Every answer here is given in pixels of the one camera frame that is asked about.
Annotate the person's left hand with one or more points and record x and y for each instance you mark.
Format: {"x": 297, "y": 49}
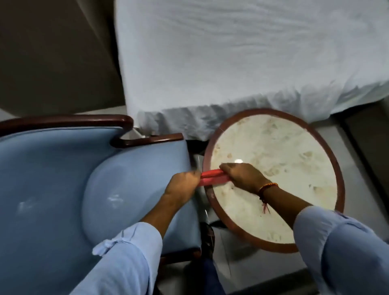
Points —
{"x": 181, "y": 187}

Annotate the person's right hand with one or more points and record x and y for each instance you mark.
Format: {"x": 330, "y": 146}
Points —
{"x": 243, "y": 178}

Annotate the person's right fingers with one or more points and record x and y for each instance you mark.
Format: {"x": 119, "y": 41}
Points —
{"x": 227, "y": 173}

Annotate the person's left fingers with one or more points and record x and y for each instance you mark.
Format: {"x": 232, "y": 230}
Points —
{"x": 194, "y": 179}

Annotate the red cloth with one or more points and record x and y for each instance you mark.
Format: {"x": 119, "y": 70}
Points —
{"x": 212, "y": 178}

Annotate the person's left forearm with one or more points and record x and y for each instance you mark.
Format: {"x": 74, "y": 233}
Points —
{"x": 138, "y": 243}

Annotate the person's right forearm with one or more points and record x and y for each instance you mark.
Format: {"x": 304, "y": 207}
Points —
{"x": 322, "y": 240}

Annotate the red thread wristband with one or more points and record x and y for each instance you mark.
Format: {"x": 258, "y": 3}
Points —
{"x": 266, "y": 194}

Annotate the round marble table wooden rim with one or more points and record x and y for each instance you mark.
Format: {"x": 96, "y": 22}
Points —
{"x": 275, "y": 179}

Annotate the person's dark shoe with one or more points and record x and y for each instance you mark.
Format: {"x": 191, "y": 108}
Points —
{"x": 208, "y": 238}

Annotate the person's dark trouser leg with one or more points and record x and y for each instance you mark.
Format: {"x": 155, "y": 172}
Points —
{"x": 200, "y": 278}

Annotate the blue upholstered wooden armchair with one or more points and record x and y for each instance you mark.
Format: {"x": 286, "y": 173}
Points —
{"x": 91, "y": 194}

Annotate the bed with white sheet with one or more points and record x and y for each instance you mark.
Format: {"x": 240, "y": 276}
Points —
{"x": 243, "y": 60}

